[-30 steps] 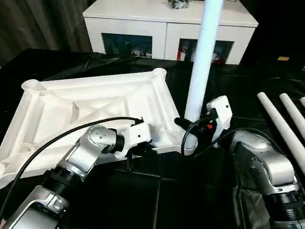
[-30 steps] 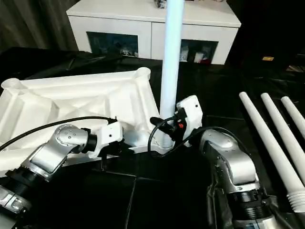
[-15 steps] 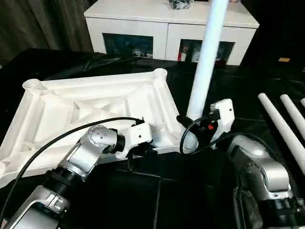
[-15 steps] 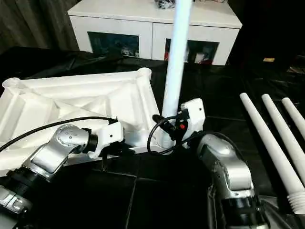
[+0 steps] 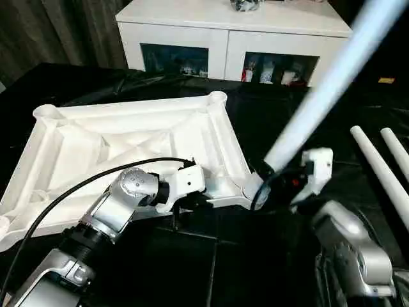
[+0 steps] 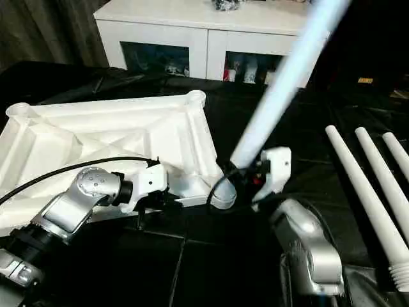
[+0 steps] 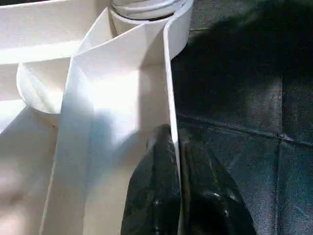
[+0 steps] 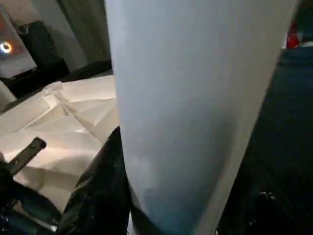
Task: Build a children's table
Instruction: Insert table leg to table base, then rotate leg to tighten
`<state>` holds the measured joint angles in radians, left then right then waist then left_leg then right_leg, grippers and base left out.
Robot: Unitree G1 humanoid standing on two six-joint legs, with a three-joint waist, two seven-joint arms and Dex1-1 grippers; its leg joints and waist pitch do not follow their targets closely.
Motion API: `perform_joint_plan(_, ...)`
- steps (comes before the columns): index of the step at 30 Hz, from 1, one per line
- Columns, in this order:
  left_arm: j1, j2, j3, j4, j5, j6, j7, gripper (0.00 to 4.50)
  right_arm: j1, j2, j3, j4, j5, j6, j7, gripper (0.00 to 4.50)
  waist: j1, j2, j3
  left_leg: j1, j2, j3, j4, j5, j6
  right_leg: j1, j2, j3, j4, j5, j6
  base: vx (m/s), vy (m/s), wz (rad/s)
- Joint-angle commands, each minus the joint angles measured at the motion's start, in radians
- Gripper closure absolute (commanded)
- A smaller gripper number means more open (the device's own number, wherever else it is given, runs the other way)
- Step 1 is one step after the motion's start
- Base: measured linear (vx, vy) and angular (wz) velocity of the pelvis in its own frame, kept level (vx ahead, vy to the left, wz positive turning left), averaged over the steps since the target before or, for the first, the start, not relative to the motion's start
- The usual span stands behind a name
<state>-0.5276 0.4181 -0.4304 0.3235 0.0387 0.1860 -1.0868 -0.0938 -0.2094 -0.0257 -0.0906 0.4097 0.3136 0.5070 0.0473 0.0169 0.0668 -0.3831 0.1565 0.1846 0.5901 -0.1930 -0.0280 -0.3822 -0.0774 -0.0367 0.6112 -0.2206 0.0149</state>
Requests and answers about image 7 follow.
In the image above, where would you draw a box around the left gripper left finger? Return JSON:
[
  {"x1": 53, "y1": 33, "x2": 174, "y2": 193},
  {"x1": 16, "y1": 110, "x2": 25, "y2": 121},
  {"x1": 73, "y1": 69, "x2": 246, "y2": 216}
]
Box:
[{"x1": 121, "y1": 123, "x2": 182, "y2": 235}]

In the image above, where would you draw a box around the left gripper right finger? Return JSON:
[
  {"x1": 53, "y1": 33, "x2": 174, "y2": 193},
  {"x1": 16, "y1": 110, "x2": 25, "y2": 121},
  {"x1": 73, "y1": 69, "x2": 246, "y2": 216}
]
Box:
[{"x1": 179, "y1": 139, "x2": 256, "y2": 235}]

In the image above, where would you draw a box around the white plastic table top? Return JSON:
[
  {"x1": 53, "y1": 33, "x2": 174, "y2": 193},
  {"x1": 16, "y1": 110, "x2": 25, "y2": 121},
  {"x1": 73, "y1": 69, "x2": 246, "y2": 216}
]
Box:
[{"x1": 0, "y1": 0, "x2": 193, "y2": 235}]

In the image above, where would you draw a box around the white plastic table leg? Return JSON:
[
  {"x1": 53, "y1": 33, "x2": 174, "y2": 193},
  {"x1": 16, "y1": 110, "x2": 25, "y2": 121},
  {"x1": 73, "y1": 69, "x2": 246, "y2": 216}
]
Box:
[{"x1": 111, "y1": 0, "x2": 186, "y2": 22}]

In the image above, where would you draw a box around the black work mat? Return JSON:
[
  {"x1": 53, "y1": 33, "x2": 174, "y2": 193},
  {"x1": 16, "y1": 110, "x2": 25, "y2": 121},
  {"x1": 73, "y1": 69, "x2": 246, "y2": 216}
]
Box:
[{"x1": 168, "y1": 0, "x2": 313, "y2": 235}]

